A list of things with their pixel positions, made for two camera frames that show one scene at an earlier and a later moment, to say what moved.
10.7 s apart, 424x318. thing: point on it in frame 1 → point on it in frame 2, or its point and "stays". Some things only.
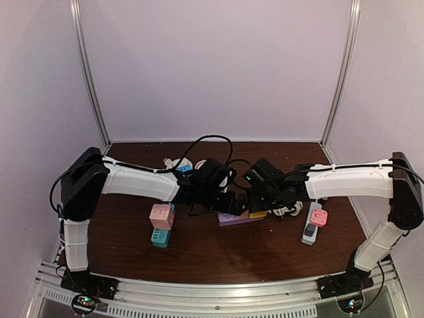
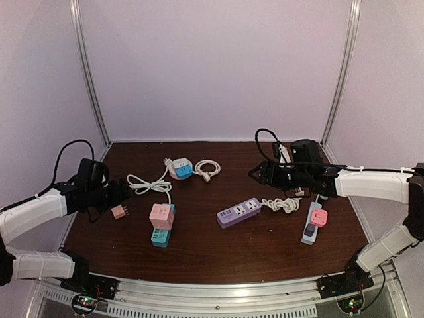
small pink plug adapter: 244,215 → 119,211
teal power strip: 161,237 stays
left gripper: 236,207 → 116,197
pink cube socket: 161,216 stays
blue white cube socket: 185,165 stays
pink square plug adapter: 319,217 stays
